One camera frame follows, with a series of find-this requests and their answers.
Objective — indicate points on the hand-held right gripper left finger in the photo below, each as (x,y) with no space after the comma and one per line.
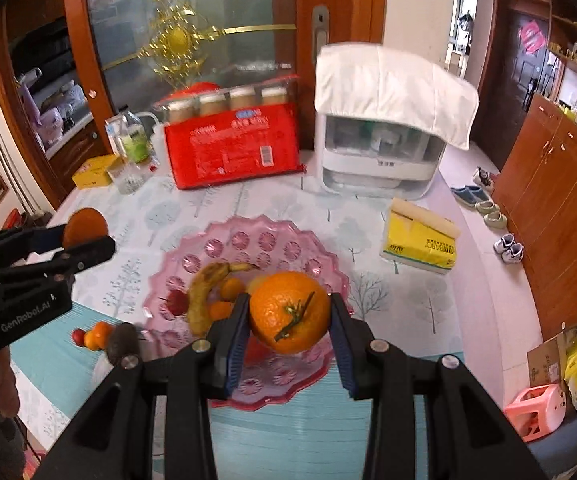
(236,345)

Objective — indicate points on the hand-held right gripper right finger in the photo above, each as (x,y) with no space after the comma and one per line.
(341,345)

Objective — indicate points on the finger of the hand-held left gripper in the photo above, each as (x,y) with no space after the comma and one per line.
(88,255)
(48,240)

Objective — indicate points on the large orange with stem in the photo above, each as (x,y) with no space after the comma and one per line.
(288,310)

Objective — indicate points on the small red fruit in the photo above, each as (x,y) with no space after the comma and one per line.
(77,336)
(177,301)

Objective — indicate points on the pink plastic fruit bowl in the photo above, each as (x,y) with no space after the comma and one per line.
(268,245)

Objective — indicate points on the red plastic box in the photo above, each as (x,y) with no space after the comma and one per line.
(13,220)

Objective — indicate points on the spotted yellow banana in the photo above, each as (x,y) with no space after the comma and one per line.
(198,300)

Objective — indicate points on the yellow cardboard box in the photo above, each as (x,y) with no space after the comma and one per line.
(93,172)

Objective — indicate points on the wooden display cabinet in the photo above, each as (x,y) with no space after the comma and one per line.
(68,160)

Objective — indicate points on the clear glass cup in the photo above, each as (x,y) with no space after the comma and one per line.
(128,177)

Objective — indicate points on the dark avocado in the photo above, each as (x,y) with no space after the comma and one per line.
(120,342)

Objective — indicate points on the clear bottle green label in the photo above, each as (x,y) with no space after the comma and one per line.
(135,142)

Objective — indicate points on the yellow tissue pack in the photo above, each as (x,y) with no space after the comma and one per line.
(418,245)

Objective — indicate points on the white blue carton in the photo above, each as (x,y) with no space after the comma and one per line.
(113,130)

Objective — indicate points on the white plastic bottle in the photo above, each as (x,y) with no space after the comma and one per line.
(157,145)

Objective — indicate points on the white countertop sterilizer appliance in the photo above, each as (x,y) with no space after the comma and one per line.
(368,175)

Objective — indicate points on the red pack of paper cups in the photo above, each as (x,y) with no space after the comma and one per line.
(228,150)

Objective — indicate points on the white blue child shoe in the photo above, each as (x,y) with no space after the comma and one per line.
(504,242)
(513,255)

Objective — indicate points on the blue slipper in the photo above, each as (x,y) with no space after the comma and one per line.
(468,194)

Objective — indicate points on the green slipper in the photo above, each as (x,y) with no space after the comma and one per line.
(485,206)
(495,220)

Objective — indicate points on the brown cardboard box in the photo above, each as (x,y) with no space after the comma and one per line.
(543,360)

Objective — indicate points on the pink plastic stool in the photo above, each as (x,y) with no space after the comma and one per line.
(538,405)

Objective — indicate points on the frosted glass sliding door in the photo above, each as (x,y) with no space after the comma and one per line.
(118,35)

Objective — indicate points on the dark sneaker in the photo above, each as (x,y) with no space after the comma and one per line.
(485,177)

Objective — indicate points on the gold door ornament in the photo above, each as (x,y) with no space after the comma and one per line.
(178,40)

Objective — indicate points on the wooden shoe cabinet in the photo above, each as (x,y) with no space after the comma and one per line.
(543,185)

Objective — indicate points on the white cloth cover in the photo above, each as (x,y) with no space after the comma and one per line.
(393,85)

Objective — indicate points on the dark entrance door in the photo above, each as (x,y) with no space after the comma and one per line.
(508,85)

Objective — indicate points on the red door decoration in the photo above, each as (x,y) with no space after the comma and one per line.
(533,35)

